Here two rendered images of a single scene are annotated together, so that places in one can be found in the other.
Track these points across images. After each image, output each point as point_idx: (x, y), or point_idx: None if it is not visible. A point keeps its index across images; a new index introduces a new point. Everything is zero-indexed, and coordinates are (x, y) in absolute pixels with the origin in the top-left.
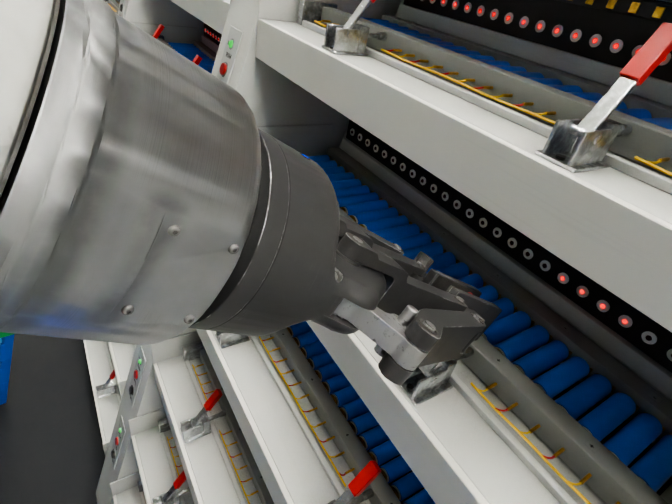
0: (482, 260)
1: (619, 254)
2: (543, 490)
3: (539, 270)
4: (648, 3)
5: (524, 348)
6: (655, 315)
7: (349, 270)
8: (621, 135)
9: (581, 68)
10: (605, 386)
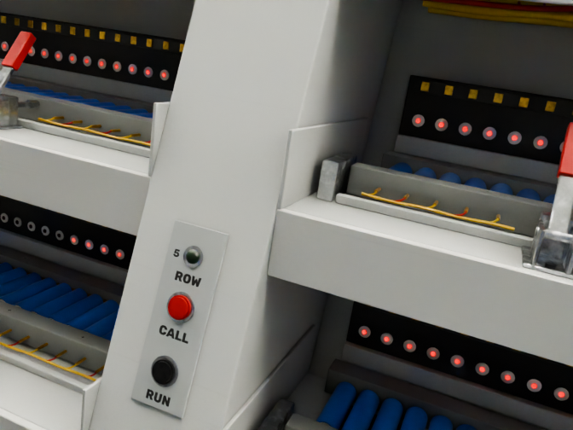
0: (11, 251)
1: (17, 174)
2: (48, 383)
3: (57, 241)
4: (65, 25)
5: (43, 300)
6: (46, 205)
7: None
8: (31, 107)
9: (42, 74)
10: (111, 305)
